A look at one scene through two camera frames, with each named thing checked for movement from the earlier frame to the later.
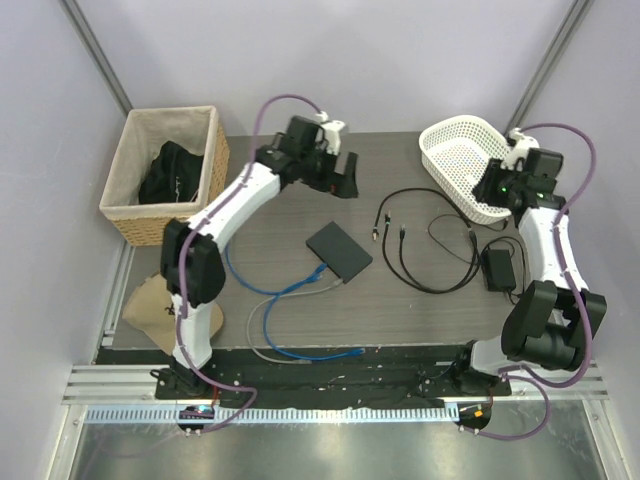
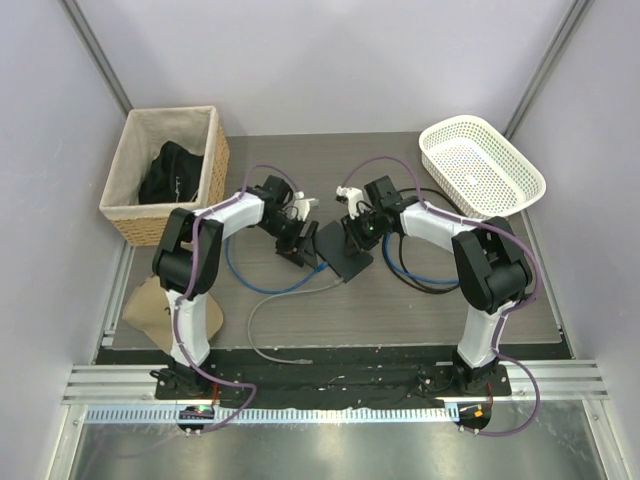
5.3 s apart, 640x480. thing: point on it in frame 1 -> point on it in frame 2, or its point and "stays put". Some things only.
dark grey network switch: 341,253 stays put
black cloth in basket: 173,176 stays put
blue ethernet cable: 278,350 -> 457,281
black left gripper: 343,185 -> 306,253
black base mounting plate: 329,380 stays put
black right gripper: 482,190 -> 351,228
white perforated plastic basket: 456,151 stays put
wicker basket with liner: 172,162 stays put
